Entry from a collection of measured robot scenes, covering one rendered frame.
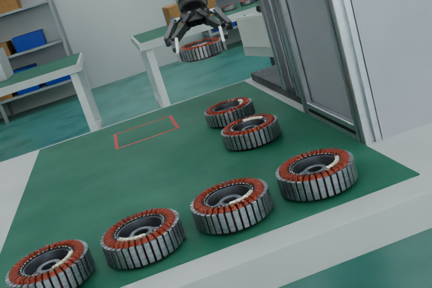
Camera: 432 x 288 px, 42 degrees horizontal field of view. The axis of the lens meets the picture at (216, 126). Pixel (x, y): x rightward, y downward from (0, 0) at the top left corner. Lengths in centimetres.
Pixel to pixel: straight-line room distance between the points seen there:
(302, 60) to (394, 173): 40
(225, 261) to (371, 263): 138
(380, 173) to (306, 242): 17
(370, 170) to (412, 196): 11
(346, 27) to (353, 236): 34
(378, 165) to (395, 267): 118
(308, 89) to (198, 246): 50
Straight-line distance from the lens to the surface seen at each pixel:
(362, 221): 73
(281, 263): 71
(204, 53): 141
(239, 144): 105
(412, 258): 205
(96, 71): 801
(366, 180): 82
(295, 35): 113
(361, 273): 202
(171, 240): 76
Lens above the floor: 108
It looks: 15 degrees down
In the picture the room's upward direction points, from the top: 17 degrees counter-clockwise
